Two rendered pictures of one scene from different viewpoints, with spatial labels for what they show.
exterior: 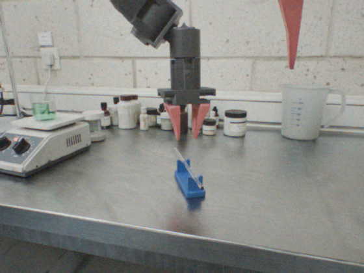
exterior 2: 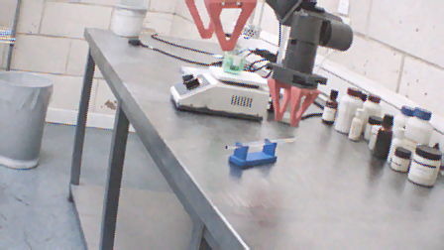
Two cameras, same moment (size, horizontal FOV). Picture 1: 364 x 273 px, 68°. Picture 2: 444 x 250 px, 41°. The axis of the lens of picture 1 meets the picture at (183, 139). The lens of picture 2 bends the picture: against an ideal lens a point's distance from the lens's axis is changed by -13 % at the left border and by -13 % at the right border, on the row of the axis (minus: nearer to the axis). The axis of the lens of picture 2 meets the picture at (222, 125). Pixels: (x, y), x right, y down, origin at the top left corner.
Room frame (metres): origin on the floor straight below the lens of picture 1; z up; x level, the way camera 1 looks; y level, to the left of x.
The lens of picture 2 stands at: (-0.26, -0.89, 1.07)
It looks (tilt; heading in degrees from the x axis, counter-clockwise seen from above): 13 degrees down; 54
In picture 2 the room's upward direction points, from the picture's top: 12 degrees clockwise
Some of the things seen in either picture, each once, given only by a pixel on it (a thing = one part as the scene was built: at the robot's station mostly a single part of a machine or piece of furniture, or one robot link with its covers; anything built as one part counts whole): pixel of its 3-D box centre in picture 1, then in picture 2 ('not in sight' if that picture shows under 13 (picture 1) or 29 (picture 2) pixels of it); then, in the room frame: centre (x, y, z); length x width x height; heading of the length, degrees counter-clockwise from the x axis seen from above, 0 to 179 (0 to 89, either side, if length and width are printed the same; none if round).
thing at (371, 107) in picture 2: (133, 108); (371, 114); (0.96, 0.18, 0.80); 0.06 x 0.06 x 0.10
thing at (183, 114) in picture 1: (181, 116); (385, 135); (0.83, 0.01, 0.80); 0.04 x 0.04 x 0.10
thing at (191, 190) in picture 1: (188, 175); (255, 151); (0.45, -0.01, 0.77); 0.10 x 0.03 x 0.04; 14
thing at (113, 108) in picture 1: (116, 114); not in sight; (0.94, 0.24, 0.78); 0.06 x 0.06 x 0.07
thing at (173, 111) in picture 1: (184, 116); (289, 97); (0.51, 0.00, 0.87); 0.07 x 0.07 x 0.09; 13
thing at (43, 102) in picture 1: (42, 104); (233, 58); (0.61, 0.32, 0.87); 0.06 x 0.05 x 0.08; 98
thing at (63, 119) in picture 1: (49, 120); (238, 75); (0.63, 0.32, 0.83); 0.12 x 0.12 x 0.01; 69
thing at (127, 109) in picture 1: (127, 111); (350, 110); (0.89, 0.19, 0.80); 0.06 x 0.06 x 0.11
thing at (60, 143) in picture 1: (43, 140); (223, 92); (0.60, 0.33, 0.79); 0.22 x 0.13 x 0.08; 159
